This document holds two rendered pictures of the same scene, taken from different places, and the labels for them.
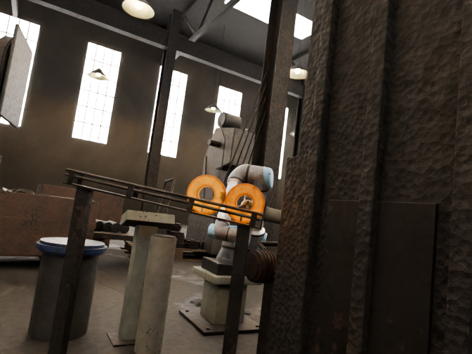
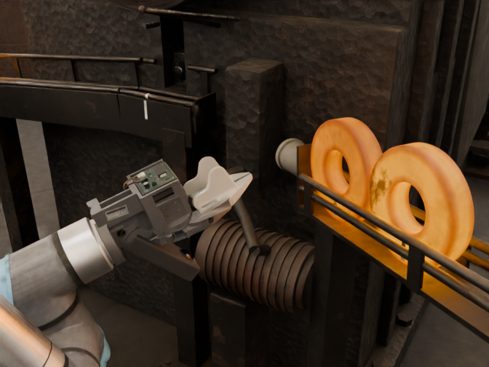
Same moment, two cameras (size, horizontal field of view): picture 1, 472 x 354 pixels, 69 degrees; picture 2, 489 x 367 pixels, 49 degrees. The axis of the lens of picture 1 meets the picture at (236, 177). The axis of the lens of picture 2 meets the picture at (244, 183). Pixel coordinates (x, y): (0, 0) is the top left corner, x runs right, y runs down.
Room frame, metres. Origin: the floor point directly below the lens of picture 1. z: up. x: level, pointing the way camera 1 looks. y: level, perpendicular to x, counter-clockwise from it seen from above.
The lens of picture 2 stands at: (1.83, 0.51, 1.04)
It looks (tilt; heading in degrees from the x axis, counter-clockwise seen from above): 26 degrees down; 241
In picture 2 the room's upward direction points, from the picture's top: straight up
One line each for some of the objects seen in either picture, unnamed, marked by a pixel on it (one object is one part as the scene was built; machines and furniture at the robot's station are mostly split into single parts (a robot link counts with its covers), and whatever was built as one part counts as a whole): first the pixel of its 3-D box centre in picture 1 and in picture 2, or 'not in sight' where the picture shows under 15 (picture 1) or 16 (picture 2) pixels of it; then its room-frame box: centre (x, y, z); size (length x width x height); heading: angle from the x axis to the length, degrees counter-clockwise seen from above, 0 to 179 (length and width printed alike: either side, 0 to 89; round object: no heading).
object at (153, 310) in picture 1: (156, 292); not in sight; (1.63, 0.30, 0.26); 0.12 x 0.12 x 0.52
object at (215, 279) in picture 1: (226, 275); not in sight; (2.18, -0.02, 0.28); 0.32 x 0.32 x 0.04; 28
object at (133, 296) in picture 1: (139, 274); not in sight; (1.75, 0.41, 0.31); 0.24 x 0.16 x 0.62; 120
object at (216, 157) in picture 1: (232, 177); not in sight; (7.28, 0.07, 1.42); 1.43 x 1.22 x 2.85; 35
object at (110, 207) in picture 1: (76, 215); not in sight; (4.90, 2.16, 0.38); 1.03 x 0.83 x 0.75; 123
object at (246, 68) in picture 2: not in sight; (255, 123); (1.33, -0.35, 0.68); 0.11 x 0.08 x 0.24; 30
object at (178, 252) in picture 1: (172, 239); not in sight; (4.79, 0.76, 0.22); 1.20 x 0.81 x 0.44; 115
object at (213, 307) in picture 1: (223, 300); not in sight; (2.18, -0.02, 0.13); 0.40 x 0.40 x 0.26; 28
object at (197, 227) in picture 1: (237, 230); not in sight; (5.18, -0.11, 0.43); 1.23 x 0.93 x 0.87; 118
